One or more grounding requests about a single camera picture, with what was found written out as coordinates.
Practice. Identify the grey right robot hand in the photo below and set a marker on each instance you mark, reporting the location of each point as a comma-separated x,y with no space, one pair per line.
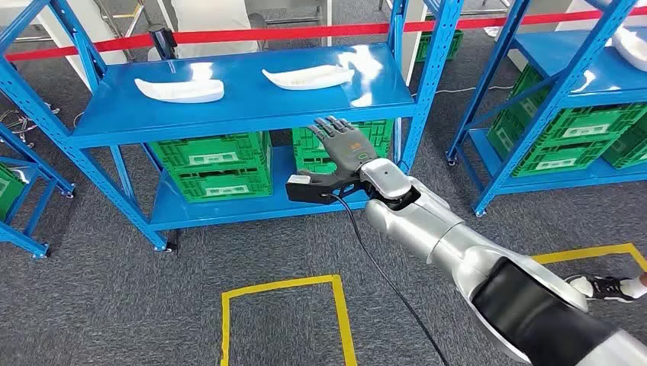
349,149

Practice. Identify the white curved part with stain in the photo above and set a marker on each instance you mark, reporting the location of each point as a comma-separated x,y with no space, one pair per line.
308,78

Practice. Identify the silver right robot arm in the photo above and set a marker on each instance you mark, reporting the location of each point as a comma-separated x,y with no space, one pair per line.
455,237

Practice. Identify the blue metal shelf rack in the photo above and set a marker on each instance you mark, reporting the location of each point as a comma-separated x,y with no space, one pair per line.
556,43
242,111
38,164

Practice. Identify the green plastic crate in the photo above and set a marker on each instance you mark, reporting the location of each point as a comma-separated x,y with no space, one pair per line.
212,151
313,164
300,144
222,184
556,159
627,146
440,48
581,121
10,194

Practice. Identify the red barrier belt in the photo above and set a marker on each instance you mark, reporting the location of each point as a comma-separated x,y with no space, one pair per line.
303,33

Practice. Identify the crumpled clear plastic wrapper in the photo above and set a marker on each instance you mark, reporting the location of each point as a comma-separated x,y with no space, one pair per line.
491,32

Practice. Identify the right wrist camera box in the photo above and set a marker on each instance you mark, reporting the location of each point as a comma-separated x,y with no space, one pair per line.
308,194

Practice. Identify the black stanchion post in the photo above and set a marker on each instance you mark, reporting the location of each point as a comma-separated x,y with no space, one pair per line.
163,43

